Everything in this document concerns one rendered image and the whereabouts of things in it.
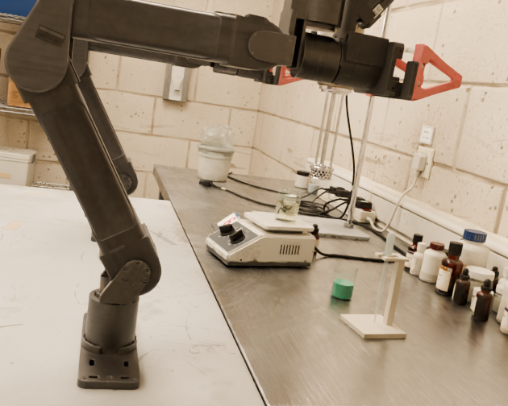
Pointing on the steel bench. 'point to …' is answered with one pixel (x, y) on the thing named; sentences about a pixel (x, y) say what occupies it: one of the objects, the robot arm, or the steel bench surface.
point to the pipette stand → (385, 327)
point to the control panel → (229, 238)
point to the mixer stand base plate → (332, 228)
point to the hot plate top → (276, 222)
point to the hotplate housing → (268, 248)
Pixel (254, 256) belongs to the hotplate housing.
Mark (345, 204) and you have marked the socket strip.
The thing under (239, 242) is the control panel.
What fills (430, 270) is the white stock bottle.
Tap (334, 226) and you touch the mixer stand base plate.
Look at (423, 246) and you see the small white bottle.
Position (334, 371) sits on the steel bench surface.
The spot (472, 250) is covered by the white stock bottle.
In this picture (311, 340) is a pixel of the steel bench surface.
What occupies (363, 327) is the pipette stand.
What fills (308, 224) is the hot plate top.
